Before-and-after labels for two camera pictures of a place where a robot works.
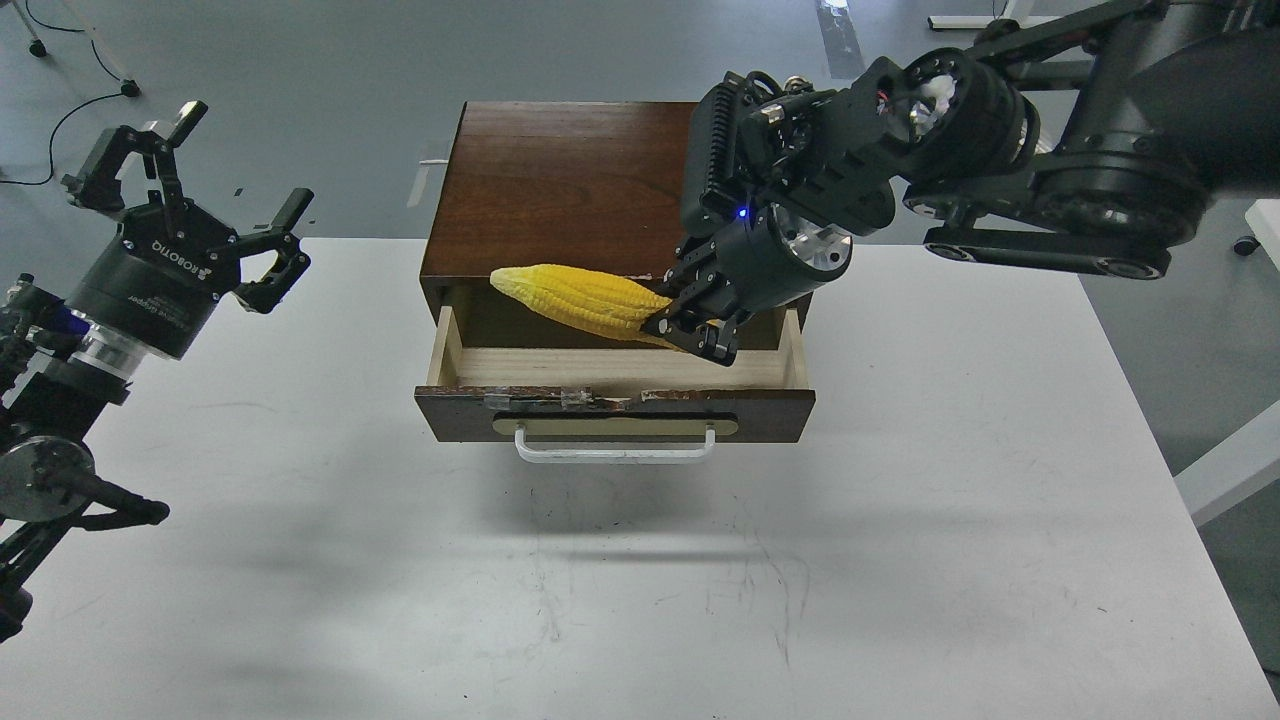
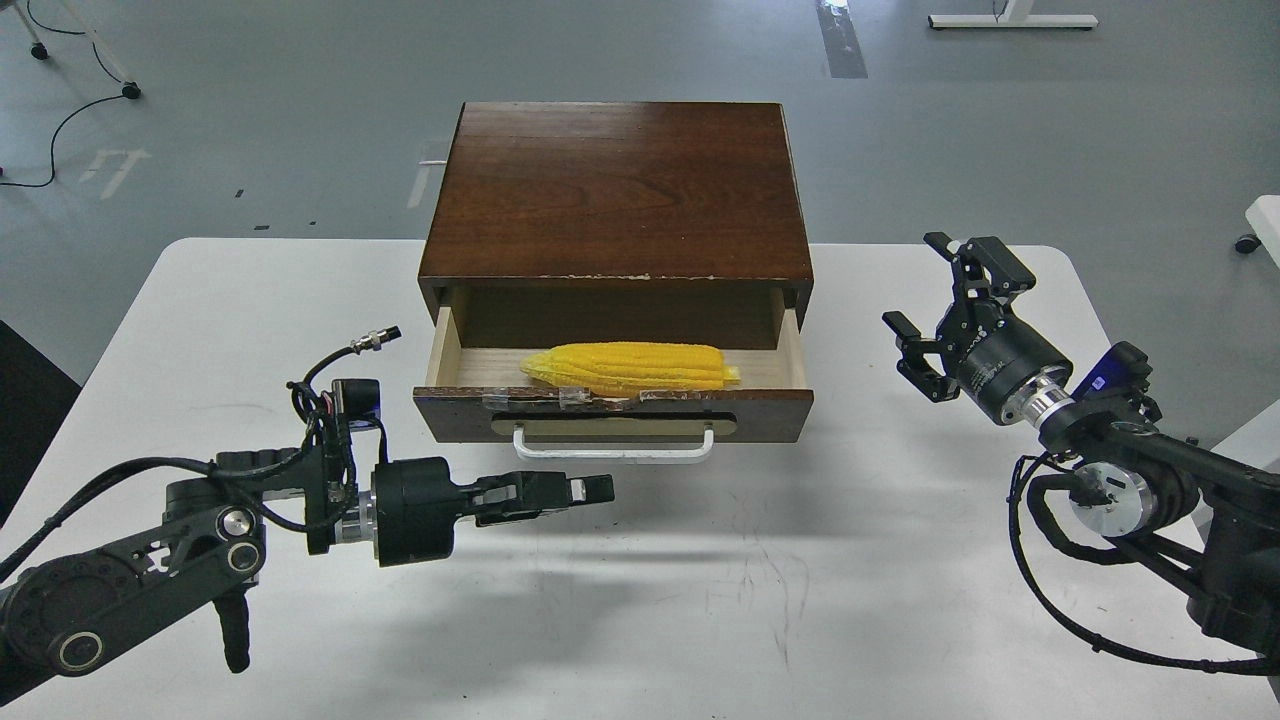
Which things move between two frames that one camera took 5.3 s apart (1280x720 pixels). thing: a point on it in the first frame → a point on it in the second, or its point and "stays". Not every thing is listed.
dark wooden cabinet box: (590, 184) stays
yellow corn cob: (592, 299) → (618, 369)
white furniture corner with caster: (1263, 218) stays
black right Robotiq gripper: (772, 254) → (998, 360)
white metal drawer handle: (612, 456) stays
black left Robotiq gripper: (156, 279) → (417, 506)
